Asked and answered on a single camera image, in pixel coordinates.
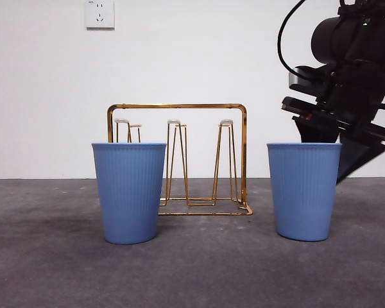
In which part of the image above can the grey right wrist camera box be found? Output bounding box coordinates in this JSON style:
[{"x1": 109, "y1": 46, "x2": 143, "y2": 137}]
[{"x1": 287, "y1": 65, "x2": 336, "y2": 91}]

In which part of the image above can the blue ribbed plastic cup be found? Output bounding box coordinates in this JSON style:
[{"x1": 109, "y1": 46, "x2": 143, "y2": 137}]
[
  {"x1": 91, "y1": 142, "x2": 167, "y2": 245},
  {"x1": 266, "y1": 142, "x2": 343, "y2": 243}
]

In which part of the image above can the white wall power socket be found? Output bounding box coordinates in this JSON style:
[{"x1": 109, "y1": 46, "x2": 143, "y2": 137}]
[{"x1": 85, "y1": 0, "x2": 116, "y2": 31}]

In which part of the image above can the gold wire cup rack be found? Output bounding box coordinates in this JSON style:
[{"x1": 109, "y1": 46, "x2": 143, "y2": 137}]
[{"x1": 107, "y1": 103, "x2": 253, "y2": 217}]

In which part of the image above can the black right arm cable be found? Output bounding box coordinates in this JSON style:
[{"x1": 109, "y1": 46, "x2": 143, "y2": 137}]
[{"x1": 277, "y1": 0, "x2": 309, "y2": 76}]

